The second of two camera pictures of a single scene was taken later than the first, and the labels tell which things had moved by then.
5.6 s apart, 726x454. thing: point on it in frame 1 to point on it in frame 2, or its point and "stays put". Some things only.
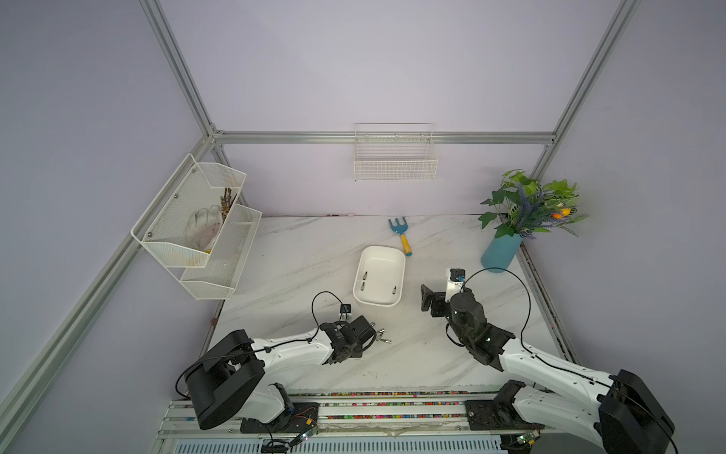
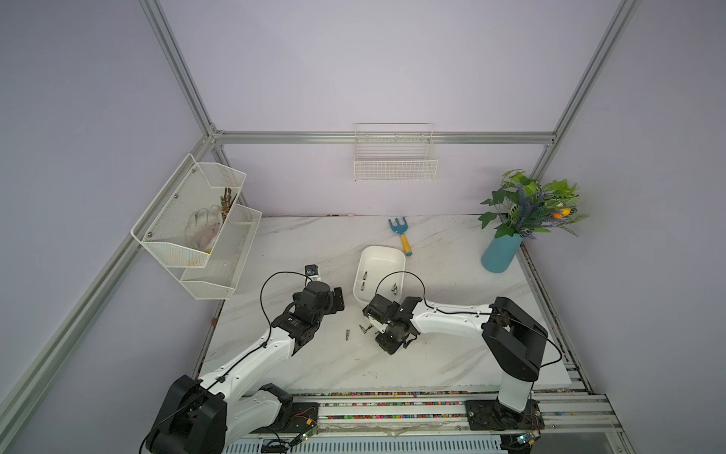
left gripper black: (356, 352) to (337, 298)
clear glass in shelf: (204, 226) stays put
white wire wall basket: (399, 151) stays put
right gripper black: (439, 300) to (385, 342)
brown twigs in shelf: (226, 201) stays put
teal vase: (500, 252) stays put
